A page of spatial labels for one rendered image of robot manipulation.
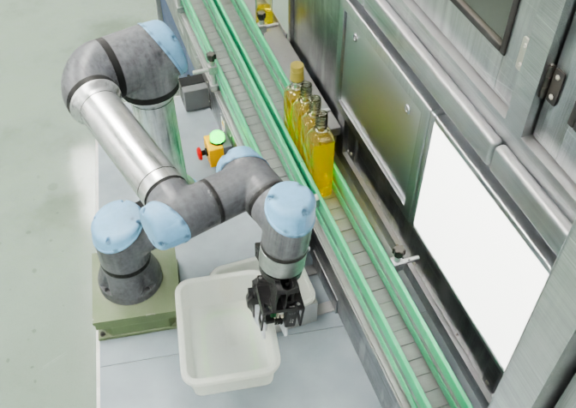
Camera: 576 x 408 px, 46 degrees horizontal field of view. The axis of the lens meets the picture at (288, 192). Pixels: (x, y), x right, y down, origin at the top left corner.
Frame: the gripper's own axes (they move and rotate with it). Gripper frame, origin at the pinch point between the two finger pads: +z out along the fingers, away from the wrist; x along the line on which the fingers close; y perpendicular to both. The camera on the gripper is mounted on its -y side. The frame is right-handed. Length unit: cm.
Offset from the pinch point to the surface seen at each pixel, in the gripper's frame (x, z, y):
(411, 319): 34.3, 14.3, -5.2
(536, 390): 5, -61, 48
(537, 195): 40, -33, 5
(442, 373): 35.4, 12.9, 8.9
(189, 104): -1, 32, -105
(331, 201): 28, 19, -46
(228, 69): 12, 21, -108
